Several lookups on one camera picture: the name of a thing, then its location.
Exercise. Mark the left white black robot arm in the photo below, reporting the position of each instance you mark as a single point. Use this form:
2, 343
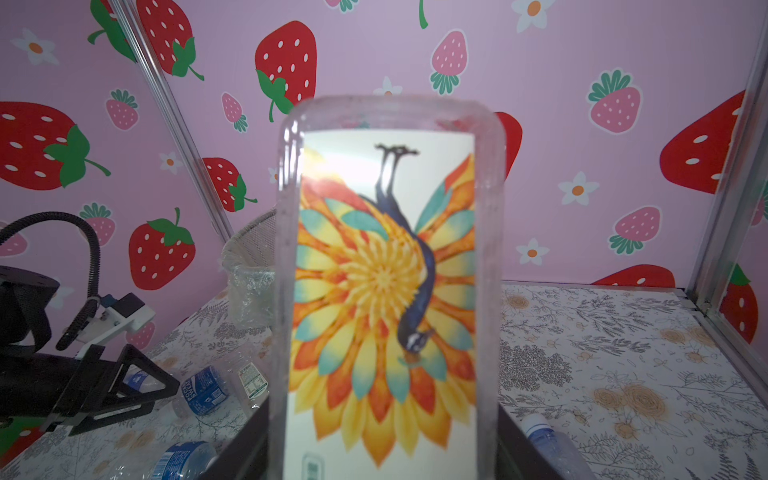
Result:
25, 295

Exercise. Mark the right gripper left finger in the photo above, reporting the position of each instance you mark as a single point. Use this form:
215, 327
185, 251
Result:
247, 456

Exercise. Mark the clear bottle blue label centre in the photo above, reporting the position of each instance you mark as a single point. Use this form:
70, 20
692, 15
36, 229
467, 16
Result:
183, 460

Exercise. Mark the peacock flower label bottle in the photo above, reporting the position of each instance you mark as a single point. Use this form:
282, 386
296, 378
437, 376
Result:
388, 282

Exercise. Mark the grey mesh waste bin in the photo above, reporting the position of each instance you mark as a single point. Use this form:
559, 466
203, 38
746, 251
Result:
248, 258

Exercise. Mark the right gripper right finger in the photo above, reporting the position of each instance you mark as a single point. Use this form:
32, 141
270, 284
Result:
516, 457

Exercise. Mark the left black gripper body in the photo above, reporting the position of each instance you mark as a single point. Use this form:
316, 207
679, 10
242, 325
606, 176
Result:
85, 394

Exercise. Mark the Pocari Sweat bottle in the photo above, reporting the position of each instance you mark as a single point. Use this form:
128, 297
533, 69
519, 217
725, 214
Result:
220, 384

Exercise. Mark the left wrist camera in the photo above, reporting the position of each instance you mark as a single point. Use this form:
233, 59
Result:
127, 315

